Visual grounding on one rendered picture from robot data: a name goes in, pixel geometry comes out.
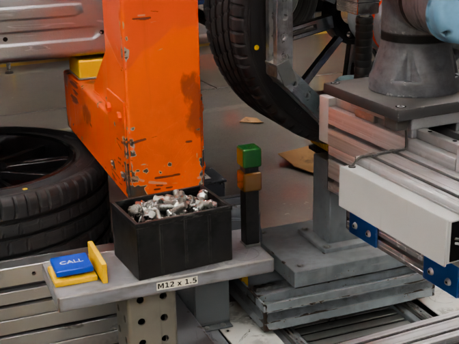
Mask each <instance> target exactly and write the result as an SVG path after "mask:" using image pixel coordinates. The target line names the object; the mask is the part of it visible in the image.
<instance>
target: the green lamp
mask: <svg viewBox="0 0 459 344"><path fill-rule="evenodd" d="M236 154H237V164H239V165H240V166H241V167H242V168H244V169H249V168H254V167H260V166H261V165H262V150H261V148H260V147H258V146H257V145H256V144H254V143H251V144H245V145H238V146H237V148H236Z"/></svg>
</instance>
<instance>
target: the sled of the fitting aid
mask: <svg viewBox="0 0 459 344"><path fill-rule="evenodd" d="M434 289H435V285H434V284H432V283H431V282H429V281H427V280H426V279H424V278H423V276H422V275H420V274H419V273H417V272H416V271H414V270H412V269H410V268H409V267H407V266H402V267H398V268H391V269H388V270H381V271H377V272H371V273H367V274H361V275H357V276H351V277H347V278H341V279H337V280H334V281H327V282H323V283H317V284H313V285H307V286H303V287H297V288H294V287H293V286H291V284H289V282H287V280H286V279H285V278H284V277H282V275H280V273H278V272H277V271H276V270H275V269H274V271H273V272H269V273H265V274H258V275H255V276H248V277H244V278H237V279H233V280H229V293H230V294H231V296H232V297H233V298H234V299H235V300H236V301H237V303H239V305H241V307H242V308H243V309H244V310H245V311H246V313H247V314H248V315H249V316H250V317H251V318H252V320H253V321H254V322H255V323H256V324H257V325H258V326H259V327H260V328H261V330H262V331H263V332H269V331H273V330H278V329H282V328H288V327H291V326H297V325H301V324H306V323H310V322H314V321H320V320H323V319H328V318H332V317H338V316H342V315H347V314H351V313H357V312H360V311H366V310H370V309H375V308H379V307H382V306H389V305H392V304H397V303H401V302H407V301H411V300H416V299H420V298H426V297H429V296H434Z"/></svg>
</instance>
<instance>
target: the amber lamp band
mask: <svg viewBox="0 0 459 344"><path fill-rule="evenodd" d="M237 186H238V187H239V189H241V190H242V191H243V192H253V191H258V190H261V189H262V173H261V172H260V171H258V172H253V173H244V172H242V171H241V170H240V169H238V170H237Z"/></svg>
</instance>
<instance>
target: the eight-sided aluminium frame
mask: <svg viewBox="0 0 459 344"><path fill-rule="evenodd" d="M451 46H452V49H453V52H454V57H455V60H456V65H457V69H458V73H459V44H455V43H451ZM265 63H266V73H267V75H269V77H271V78H272V80H273V82H275V83H276V84H278V86H280V87H281V88H282V89H283V90H284V91H285V92H286V93H287V94H288V95H289V96H290V97H291V98H292V99H293V100H294V101H295V102H296V103H297V104H299V105H300V106H301V107H302V108H303V109H304V110H305V111H306V112H307V113H308V114H309V115H310V116H311V117H312V118H313V119H314V120H315V121H316V122H318V125H319V114H320V96H319V95H318V94H317V93H316V92H315V91H314V90H313V89H312V88H311V87H310V86H309V85H308V84H307V83H306V82H305V81H304V80H303V79H302V78H301V77H300V76H299V75H298V74H297V73H296V72H295V71H294V70H293V0H266V60H265Z"/></svg>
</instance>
